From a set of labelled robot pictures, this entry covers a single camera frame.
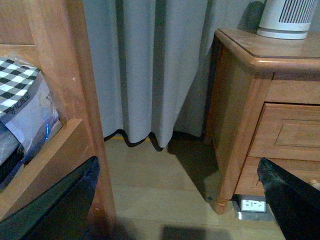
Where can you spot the wooden top drawer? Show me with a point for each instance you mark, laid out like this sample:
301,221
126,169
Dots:
287,131

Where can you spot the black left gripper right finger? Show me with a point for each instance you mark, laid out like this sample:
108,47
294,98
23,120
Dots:
294,203

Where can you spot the floor power socket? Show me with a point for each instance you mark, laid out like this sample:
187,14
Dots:
252,208

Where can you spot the white air purifier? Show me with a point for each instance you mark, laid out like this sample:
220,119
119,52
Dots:
286,19

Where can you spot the checkered bedding package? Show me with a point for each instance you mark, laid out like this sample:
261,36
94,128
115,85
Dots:
28,115

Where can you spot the wooden nightstand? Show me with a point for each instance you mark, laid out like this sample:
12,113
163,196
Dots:
247,71

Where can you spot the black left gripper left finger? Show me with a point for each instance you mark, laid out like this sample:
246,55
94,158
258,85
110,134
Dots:
60,213

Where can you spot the wooden bed frame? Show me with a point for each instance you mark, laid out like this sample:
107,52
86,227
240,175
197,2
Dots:
52,35

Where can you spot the wooden drawer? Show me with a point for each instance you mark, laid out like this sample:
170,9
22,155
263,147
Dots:
249,184
287,131

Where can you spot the grey curtain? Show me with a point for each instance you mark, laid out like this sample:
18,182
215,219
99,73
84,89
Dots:
151,60

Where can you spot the wooden bottom drawer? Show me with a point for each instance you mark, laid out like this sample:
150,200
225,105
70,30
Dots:
249,184

